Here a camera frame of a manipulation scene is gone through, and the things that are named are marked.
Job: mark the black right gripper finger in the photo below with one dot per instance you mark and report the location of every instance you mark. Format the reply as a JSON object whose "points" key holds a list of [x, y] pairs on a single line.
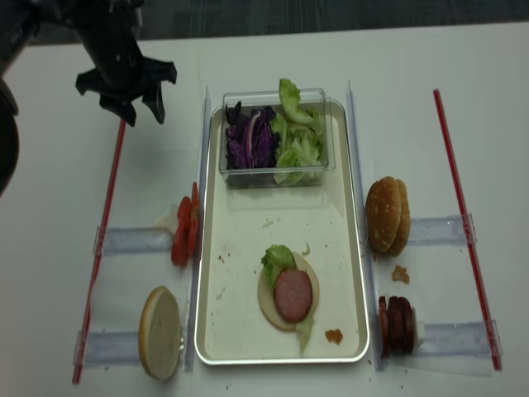
{"points": [[152, 98]]}

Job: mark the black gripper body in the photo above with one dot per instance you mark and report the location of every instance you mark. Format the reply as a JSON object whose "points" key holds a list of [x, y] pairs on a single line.
{"points": [[120, 70]]}

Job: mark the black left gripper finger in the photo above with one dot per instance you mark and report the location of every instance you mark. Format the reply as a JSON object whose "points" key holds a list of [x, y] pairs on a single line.
{"points": [[123, 109]]}

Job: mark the white tomato holder block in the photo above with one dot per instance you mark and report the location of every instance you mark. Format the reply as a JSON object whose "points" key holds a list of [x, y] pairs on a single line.
{"points": [[169, 222]]}

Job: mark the green lettuce leaves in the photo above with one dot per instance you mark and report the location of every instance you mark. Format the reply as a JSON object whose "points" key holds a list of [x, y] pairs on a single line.
{"points": [[299, 155]]}

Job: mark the tomato slices stack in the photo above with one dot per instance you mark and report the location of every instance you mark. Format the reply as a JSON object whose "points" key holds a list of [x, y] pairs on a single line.
{"points": [[184, 241]]}

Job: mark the lettuce leaf on bun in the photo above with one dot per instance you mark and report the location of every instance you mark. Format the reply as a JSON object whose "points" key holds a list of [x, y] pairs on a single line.
{"points": [[276, 259]]}

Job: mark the dark meat patties stack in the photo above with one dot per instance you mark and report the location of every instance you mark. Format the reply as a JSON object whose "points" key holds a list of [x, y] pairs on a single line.
{"points": [[397, 326]]}

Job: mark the purple cabbage leaves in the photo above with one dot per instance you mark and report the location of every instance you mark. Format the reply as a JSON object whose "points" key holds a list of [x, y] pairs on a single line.
{"points": [[250, 141]]}

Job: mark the clear plastic salad box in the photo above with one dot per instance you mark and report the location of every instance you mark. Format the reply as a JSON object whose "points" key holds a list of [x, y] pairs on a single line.
{"points": [[263, 178]]}

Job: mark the white metal tray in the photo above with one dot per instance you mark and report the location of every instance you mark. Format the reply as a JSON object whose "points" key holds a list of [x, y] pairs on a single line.
{"points": [[319, 223]]}

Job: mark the bun half on left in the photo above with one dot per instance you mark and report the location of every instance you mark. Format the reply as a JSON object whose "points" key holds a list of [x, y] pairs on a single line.
{"points": [[159, 334]]}

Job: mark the bun base on tray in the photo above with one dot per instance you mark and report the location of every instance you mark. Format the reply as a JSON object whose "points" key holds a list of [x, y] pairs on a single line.
{"points": [[265, 296]]}

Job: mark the ham slice on bun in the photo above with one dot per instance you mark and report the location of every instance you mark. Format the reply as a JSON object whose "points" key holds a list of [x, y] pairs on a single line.
{"points": [[293, 295]]}

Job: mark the sesame burger buns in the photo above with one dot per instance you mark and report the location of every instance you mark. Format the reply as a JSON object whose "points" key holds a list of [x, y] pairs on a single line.
{"points": [[388, 216]]}

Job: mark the orange crumb on tray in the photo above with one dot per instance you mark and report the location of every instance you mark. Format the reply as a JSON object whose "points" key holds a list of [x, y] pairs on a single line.
{"points": [[334, 336]]}

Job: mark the crumb piece on table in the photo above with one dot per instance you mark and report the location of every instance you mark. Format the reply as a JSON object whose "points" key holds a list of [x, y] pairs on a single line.
{"points": [[400, 275]]}

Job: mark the white patty holder block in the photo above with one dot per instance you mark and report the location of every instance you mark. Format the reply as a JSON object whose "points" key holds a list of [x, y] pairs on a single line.
{"points": [[419, 336]]}

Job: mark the left red straw rail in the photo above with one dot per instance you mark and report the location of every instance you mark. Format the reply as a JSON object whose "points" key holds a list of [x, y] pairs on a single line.
{"points": [[83, 336]]}

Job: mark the red straw rail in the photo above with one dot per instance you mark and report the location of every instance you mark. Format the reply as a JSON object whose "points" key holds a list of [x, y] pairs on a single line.
{"points": [[473, 255], [83, 336]]}

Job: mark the clear rail left upper crossbar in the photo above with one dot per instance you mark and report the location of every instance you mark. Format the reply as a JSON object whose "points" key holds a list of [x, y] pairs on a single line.
{"points": [[126, 240]]}

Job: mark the clear rail crossbar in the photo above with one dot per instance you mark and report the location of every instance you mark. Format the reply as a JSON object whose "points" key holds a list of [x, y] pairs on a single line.
{"points": [[460, 339], [126, 240], [457, 230], [107, 349]]}

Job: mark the clear rail left long strip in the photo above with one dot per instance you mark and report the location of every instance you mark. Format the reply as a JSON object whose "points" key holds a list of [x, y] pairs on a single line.
{"points": [[197, 256]]}

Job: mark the clear rail long strip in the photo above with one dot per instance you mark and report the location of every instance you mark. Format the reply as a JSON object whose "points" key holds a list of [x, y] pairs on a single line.
{"points": [[362, 174], [197, 256]]}

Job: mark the clear rail left lower crossbar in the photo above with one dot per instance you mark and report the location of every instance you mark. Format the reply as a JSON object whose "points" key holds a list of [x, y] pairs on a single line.
{"points": [[107, 349]]}

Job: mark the clear rail right long strip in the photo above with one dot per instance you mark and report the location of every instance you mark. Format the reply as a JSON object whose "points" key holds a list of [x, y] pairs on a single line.
{"points": [[362, 174]]}

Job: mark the clear rail right upper crossbar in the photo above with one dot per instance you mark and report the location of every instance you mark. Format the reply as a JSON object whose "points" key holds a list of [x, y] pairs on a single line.
{"points": [[457, 230]]}

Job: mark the clear rail right lower crossbar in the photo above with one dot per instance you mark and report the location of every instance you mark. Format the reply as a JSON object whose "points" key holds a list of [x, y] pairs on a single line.
{"points": [[460, 339]]}

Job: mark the right red straw rail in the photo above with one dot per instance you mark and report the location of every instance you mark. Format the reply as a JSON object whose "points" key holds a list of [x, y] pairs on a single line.
{"points": [[473, 255]]}

